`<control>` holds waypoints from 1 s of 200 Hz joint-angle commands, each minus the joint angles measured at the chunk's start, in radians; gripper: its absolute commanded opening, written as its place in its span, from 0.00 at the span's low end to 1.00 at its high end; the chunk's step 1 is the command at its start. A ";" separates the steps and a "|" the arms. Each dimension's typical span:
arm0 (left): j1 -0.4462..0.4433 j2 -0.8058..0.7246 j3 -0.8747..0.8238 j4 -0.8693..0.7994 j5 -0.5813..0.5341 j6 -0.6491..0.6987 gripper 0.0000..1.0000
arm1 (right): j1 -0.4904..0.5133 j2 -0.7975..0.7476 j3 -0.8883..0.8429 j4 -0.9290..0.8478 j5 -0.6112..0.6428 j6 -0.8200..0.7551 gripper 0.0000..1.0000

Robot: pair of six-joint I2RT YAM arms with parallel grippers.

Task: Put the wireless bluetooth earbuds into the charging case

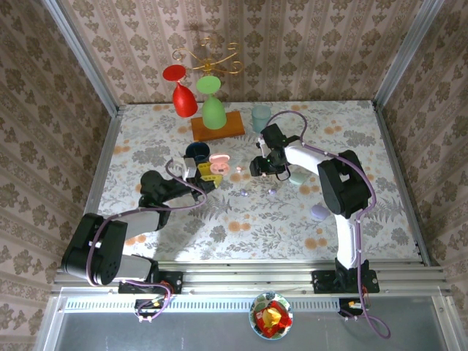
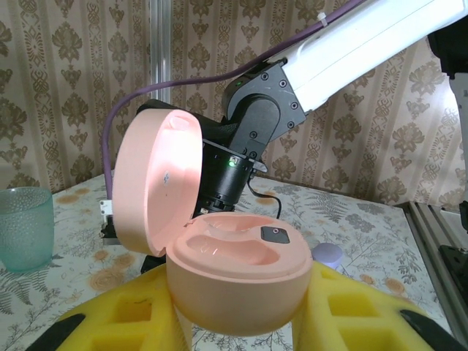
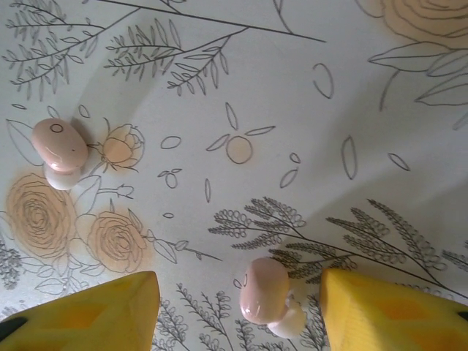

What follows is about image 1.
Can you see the yellow wrapped candy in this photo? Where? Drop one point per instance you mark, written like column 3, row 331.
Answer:
column 272, row 316

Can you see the orange wooden rack base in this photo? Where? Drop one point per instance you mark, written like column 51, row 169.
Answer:
column 234, row 126

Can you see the aluminium side rail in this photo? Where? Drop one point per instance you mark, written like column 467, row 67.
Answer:
column 99, row 172
column 397, row 164

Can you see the red plastic wine glass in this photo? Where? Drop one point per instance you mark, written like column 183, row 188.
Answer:
column 184, row 100

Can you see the red wrapped candy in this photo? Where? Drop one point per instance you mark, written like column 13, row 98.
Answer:
column 286, row 322

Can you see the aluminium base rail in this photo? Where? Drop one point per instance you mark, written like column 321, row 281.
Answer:
column 248, row 278

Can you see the dark blue cup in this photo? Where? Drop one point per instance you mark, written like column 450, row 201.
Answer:
column 197, row 150

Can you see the floral ceramic bowl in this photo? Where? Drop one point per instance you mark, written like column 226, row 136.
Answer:
column 260, row 300

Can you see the teal translucent cup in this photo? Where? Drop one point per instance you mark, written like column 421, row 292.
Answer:
column 260, row 117

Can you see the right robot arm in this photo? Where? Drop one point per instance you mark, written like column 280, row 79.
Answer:
column 307, row 157

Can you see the black power connector box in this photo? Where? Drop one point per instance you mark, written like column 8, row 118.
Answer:
column 347, row 305
column 146, row 305

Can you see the lavender earbud charging case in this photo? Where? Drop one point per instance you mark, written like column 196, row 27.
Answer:
column 319, row 213

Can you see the aluminium frame post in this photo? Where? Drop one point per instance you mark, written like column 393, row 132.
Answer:
column 86, row 55
column 407, row 55

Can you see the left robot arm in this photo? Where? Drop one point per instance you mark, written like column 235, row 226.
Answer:
column 142, row 221

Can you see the mint green earbud case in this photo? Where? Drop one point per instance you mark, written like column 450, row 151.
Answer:
column 300, row 178

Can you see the perforated metal strip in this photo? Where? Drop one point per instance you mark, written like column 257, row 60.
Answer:
column 212, row 304

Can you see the floral patterned table cover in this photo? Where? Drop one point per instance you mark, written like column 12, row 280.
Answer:
column 274, row 226

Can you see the green plastic wine glass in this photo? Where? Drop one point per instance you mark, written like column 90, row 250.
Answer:
column 214, row 113

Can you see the grey metal panel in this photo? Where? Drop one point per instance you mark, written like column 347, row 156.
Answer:
column 183, row 332

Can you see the pink earbud charging case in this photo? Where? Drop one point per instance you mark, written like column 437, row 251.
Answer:
column 219, row 164

